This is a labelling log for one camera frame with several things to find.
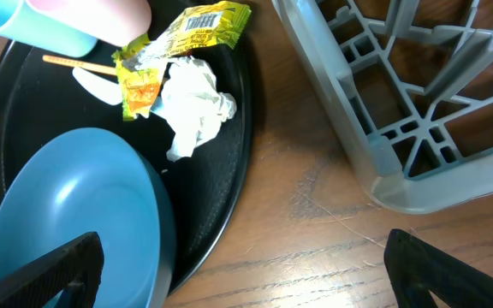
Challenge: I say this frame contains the dark blue plate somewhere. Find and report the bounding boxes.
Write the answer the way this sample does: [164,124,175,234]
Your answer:
[0,127,177,307]

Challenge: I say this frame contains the grey dishwasher rack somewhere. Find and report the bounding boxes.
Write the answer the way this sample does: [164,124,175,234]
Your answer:
[274,0,493,215]

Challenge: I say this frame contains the pink cup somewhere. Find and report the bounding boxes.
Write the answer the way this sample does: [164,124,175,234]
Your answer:
[27,0,151,47]

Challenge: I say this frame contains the light blue cup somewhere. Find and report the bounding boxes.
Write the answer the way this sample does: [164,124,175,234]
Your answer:
[0,0,98,57]

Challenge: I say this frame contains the wooden chopstick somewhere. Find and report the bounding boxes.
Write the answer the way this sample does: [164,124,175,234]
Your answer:
[42,55,116,75]

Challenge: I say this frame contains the white plastic spoon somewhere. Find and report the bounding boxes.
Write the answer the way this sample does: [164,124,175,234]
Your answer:
[72,68,122,106]

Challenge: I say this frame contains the round black serving tray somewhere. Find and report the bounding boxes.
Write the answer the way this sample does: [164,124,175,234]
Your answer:
[0,37,253,290]

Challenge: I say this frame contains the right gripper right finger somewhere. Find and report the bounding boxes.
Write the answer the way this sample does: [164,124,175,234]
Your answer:
[383,228,493,307]

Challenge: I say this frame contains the yellow snack wrapper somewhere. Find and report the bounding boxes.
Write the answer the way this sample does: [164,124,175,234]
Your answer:
[112,1,252,121]

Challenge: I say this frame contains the crumpled white napkin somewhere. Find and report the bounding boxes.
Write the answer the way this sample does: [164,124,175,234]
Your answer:
[151,56,237,162]

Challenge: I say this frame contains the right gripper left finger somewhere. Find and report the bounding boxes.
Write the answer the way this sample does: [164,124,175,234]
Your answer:
[0,232,104,308]

